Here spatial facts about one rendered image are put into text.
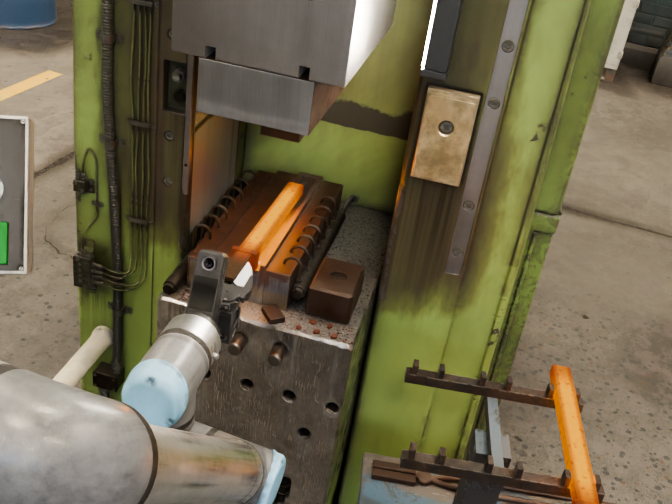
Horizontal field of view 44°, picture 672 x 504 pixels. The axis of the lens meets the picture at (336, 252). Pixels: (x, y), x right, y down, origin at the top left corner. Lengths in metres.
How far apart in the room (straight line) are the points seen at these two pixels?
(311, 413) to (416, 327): 0.28
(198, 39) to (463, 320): 0.74
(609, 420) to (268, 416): 1.65
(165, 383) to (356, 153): 0.92
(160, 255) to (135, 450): 1.08
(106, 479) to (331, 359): 0.86
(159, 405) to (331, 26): 0.62
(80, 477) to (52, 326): 2.35
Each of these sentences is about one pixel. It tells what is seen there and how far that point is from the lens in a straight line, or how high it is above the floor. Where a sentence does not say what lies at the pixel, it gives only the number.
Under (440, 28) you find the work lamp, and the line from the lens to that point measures 1.41.
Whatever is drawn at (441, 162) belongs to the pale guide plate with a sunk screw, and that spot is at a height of 1.23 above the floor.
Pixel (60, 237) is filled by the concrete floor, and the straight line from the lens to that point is 3.56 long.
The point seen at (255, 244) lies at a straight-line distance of 1.50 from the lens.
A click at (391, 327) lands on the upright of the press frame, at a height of 0.84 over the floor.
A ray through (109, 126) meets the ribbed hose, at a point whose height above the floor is 1.15.
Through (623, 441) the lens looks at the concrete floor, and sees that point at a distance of 3.00.
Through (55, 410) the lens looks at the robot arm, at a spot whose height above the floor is 1.34.
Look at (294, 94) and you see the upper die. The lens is 1.38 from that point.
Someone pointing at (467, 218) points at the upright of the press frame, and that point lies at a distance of 1.56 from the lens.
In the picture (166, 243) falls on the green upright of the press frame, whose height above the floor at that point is 0.90.
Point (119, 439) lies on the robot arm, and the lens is 0.73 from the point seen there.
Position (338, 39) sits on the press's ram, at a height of 1.44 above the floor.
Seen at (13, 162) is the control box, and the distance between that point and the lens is 1.58.
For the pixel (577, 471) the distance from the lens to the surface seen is 1.37.
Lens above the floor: 1.81
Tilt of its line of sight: 30 degrees down
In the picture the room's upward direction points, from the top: 9 degrees clockwise
